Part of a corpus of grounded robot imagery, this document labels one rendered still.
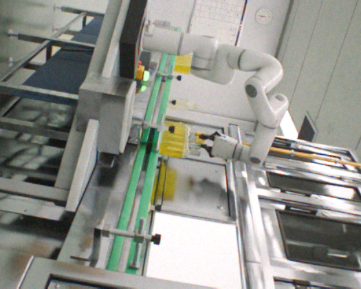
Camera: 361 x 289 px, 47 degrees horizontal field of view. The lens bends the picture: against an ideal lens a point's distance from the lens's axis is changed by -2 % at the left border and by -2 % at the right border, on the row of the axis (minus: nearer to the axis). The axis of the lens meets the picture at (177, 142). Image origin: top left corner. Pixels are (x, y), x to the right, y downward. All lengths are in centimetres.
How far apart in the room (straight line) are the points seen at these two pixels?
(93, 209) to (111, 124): 30
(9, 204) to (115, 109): 56
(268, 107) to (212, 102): 650
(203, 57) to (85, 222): 83
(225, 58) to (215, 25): 596
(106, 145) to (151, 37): 50
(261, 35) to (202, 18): 108
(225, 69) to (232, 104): 643
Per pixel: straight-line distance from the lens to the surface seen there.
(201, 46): 174
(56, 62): 223
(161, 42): 174
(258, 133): 174
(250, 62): 163
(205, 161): 204
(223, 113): 817
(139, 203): 141
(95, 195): 138
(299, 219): 193
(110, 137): 147
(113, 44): 163
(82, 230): 125
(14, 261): 93
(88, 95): 143
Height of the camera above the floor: 97
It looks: 2 degrees up
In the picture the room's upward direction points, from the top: 100 degrees clockwise
